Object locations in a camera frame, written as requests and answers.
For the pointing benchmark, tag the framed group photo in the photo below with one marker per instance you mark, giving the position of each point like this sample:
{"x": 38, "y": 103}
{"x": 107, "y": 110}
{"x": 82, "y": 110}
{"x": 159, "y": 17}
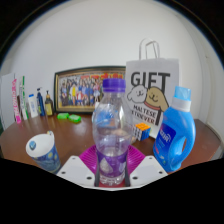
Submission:
{"x": 80, "y": 90}

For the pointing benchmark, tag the amber pump bottle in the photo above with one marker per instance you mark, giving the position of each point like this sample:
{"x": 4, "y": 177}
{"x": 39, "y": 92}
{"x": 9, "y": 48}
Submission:
{"x": 49, "y": 106}

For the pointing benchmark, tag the blue detergent bottle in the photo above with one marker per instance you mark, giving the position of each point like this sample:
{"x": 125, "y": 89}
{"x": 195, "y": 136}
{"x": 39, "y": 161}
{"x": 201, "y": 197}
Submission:
{"x": 176, "y": 130}

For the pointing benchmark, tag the white printed paper gift bag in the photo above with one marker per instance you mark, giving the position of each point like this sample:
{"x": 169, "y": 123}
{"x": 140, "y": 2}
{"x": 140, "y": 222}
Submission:
{"x": 151, "y": 86}

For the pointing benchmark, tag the blue painted white-lined cup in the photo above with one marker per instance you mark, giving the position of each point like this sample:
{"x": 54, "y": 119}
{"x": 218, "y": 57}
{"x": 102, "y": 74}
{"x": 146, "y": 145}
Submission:
{"x": 41, "y": 148}

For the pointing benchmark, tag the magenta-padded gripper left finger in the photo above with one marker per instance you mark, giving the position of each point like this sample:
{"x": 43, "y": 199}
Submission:
{"x": 75, "y": 170}

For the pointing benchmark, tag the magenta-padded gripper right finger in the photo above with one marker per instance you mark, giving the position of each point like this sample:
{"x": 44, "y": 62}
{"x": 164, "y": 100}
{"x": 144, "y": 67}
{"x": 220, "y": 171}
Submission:
{"x": 148, "y": 170}

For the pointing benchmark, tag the dark blue pump bottle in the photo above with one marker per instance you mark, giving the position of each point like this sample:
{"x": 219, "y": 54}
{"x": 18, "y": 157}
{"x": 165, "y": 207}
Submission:
{"x": 41, "y": 105}

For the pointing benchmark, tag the colourful puzzle cube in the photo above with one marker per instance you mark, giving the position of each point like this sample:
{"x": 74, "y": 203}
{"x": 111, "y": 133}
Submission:
{"x": 142, "y": 131}

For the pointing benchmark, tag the white bottle with blue cap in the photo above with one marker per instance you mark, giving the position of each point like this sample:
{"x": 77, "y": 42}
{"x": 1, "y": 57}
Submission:
{"x": 33, "y": 107}

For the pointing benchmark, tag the white cabinet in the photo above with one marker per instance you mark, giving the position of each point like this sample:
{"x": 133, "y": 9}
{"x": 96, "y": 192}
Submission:
{"x": 5, "y": 100}

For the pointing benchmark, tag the clear purple-capped water bottle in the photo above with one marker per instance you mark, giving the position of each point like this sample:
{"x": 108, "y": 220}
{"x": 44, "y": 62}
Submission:
{"x": 111, "y": 143}

